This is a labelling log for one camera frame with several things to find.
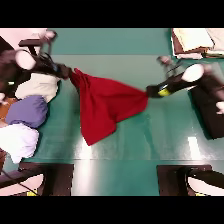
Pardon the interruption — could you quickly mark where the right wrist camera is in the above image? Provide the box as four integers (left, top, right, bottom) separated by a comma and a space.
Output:
156, 54, 183, 80

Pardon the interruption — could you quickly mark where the black garment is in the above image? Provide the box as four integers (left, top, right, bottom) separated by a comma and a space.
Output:
188, 84, 224, 141

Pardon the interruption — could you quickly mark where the brown folded garment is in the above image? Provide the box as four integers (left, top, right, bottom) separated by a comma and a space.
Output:
171, 35, 210, 57

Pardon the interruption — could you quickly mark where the pale folded garment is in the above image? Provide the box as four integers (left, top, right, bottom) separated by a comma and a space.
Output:
204, 27, 224, 57

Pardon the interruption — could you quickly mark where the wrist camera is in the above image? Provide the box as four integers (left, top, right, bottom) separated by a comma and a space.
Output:
156, 54, 183, 80
40, 29, 58, 55

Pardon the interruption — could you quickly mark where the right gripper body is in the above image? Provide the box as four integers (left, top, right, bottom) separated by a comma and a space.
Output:
145, 82, 172, 100

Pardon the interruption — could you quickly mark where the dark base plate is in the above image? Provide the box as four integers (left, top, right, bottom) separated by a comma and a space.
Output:
156, 163, 214, 197
18, 162, 75, 197

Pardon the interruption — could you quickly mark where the red T-shirt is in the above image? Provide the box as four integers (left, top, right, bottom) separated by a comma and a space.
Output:
68, 67, 150, 147

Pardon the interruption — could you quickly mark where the purple garment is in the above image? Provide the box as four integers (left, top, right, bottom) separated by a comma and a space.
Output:
4, 94, 50, 130

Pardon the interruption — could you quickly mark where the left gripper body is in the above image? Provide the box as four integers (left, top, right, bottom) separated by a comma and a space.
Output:
54, 63, 73, 81

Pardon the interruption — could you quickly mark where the black cable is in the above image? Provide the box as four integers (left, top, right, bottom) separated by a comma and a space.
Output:
0, 169, 39, 196

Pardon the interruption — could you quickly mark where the cream folded garment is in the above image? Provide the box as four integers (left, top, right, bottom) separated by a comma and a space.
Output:
172, 27, 215, 53

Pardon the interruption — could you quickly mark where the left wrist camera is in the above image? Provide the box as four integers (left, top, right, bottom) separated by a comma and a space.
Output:
40, 29, 58, 55

